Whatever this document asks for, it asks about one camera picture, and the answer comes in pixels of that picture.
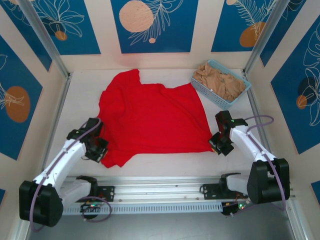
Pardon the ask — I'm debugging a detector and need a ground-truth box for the red t-shirt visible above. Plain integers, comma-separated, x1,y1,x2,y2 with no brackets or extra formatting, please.
96,68,214,169

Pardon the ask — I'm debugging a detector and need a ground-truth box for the light blue plastic basket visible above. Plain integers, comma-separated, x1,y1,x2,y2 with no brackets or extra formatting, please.
190,59,252,109

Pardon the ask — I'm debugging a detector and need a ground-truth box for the beige t-shirt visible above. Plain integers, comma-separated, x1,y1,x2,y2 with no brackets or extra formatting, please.
193,62,247,102

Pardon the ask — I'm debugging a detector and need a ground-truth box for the grey metal sheet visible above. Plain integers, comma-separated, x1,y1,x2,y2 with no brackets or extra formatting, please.
24,199,309,240

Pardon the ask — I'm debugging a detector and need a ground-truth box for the aluminium side rail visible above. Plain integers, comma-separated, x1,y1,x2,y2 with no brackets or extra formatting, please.
246,71,281,181
36,74,73,186

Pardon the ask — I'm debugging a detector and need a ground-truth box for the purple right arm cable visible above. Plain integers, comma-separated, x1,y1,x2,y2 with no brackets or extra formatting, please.
229,114,288,219

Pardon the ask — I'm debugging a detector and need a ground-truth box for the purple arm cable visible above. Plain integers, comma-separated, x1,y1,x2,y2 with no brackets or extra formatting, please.
229,114,288,219
29,117,113,233

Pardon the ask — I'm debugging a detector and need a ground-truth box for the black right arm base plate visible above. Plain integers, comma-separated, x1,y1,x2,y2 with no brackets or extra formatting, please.
201,183,250,201

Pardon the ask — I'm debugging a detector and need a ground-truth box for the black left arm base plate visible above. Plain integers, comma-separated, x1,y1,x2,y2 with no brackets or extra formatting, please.
74,185,117,203

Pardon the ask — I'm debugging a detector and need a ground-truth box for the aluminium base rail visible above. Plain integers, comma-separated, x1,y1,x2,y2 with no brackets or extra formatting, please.
57,174,299,207

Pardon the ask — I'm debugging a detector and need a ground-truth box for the grey slotted cable duct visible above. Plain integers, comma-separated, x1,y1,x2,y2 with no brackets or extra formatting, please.
61,202,224,216

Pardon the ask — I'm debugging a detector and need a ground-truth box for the blue floral wall panel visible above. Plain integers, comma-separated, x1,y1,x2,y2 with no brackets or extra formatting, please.
0,34,44,161
32,0,102,56
270,24,320,155
210,0,279,53
110,0,200,54

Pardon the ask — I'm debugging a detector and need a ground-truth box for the aluminium corner post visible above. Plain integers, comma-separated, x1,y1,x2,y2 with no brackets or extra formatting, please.
243,0,288,74
17,0,72,79

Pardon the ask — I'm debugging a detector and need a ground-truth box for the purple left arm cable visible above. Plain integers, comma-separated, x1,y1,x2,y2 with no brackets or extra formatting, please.
29,117,113,233

